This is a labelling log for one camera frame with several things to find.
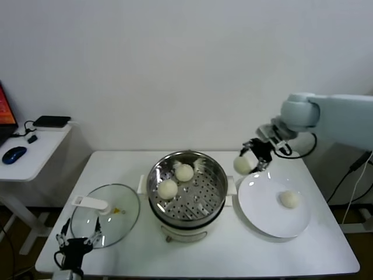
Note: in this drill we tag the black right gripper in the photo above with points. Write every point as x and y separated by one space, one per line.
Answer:
263 146

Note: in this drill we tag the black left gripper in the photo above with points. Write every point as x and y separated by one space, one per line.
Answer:
77 249

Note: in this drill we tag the white steamed baozi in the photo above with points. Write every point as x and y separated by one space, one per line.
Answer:
184 172
243 165
167 189
289 199

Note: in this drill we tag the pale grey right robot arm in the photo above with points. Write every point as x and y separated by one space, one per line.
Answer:
335 116

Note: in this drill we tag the stainless steel steamer basket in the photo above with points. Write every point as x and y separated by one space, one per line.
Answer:
201 201

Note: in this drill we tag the white round plate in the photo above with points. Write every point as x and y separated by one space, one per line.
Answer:
262 204

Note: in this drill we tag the white side desk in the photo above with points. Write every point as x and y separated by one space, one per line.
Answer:
35 166

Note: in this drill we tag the blue computer mouse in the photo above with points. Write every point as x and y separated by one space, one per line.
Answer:
14 154

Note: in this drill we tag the small black adapter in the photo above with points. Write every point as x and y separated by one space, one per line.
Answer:
32 139

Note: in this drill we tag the flat black box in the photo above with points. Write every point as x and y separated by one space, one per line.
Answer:
52 121

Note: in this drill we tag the white desk foot bar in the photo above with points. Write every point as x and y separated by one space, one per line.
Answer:
357 228

